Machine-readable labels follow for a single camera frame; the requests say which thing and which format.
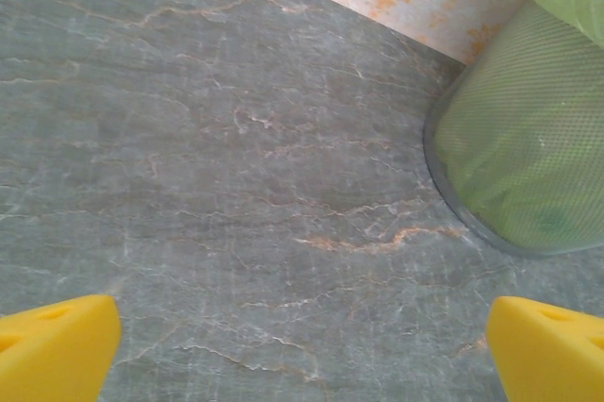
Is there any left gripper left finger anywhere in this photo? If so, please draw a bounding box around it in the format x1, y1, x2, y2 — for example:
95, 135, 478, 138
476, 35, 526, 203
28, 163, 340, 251
0, 293, 123, 402

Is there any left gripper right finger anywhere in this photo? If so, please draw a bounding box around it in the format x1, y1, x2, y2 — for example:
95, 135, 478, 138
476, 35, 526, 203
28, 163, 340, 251
485, 295, 604, 402

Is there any mesh waste bin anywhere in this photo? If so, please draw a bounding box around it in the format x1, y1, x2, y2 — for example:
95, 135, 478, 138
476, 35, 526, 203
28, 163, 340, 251
422, 0, 604, 260

